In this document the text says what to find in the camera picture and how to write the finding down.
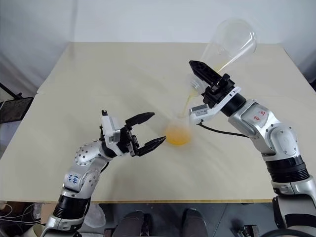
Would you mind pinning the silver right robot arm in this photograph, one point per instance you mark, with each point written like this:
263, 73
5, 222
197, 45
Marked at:
271, 133

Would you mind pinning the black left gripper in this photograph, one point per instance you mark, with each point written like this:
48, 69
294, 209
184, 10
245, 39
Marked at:
128, 142

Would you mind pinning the clear plastic bag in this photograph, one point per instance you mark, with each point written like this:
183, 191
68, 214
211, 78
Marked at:
95, 216

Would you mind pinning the black flat panel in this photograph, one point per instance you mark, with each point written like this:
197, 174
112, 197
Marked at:
14, 109

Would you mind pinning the black stand rod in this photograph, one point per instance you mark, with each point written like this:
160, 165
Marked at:
8, 90

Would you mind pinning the metal clamp fixture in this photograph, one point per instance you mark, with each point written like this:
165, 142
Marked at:
243, 230

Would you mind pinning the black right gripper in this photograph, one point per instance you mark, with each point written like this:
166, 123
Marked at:
217, 95

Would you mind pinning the beige rolled sheet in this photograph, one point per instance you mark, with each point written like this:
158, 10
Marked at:
34, 230

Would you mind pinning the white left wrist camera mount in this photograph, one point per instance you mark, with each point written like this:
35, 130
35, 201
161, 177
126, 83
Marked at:
111, 130

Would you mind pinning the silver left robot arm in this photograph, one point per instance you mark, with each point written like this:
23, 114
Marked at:
84, 172

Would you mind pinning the brown cardboard box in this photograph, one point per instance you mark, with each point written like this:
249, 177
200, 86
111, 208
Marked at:
48, 213

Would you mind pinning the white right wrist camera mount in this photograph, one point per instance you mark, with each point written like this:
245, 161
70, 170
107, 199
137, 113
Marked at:
200, 112

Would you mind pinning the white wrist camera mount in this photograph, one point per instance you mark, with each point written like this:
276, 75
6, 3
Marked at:
200, 112
111, 130

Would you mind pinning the large clear conical flask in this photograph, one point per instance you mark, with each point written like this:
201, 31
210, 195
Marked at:
229, 44

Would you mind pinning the small clear plastic flask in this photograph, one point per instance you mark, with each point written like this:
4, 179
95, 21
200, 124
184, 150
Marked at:
177, 135

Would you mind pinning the dark rounded shape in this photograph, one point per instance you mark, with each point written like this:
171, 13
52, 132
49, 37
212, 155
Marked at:
195, 223
133, 224

